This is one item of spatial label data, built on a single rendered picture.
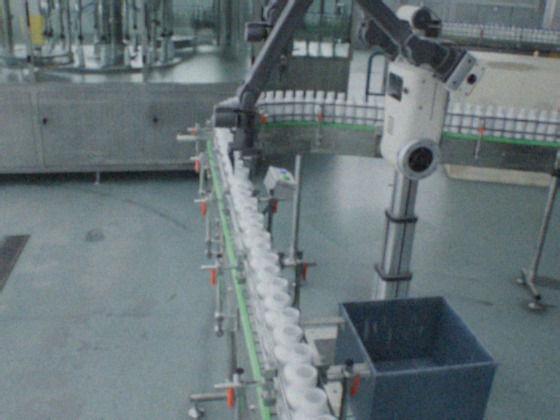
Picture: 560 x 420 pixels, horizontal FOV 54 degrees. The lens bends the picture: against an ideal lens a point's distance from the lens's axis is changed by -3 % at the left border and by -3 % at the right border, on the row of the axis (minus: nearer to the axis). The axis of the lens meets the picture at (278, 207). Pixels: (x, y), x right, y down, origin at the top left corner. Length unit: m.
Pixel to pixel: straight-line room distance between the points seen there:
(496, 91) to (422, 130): 3.65
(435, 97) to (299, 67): 4.97
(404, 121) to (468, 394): 0.96
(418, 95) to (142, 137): 3.33
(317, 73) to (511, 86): 2.41
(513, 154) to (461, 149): 0.29
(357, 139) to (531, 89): 2.78
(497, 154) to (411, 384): 2.18
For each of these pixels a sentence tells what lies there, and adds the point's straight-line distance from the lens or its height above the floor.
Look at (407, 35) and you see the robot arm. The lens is 1.77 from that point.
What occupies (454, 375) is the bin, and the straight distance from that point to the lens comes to 1.42.
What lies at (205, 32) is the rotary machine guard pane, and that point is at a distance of 4.81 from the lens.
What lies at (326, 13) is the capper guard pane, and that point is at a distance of 6.92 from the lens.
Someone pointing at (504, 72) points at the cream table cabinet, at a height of 1.07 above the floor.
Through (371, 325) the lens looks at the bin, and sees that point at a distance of 1.63.
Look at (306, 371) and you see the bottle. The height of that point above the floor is 1.15.
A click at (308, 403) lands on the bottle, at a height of 1.16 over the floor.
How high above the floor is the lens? 1.77
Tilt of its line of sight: 22 degrees down
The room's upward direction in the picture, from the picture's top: 3 degrees clockwise
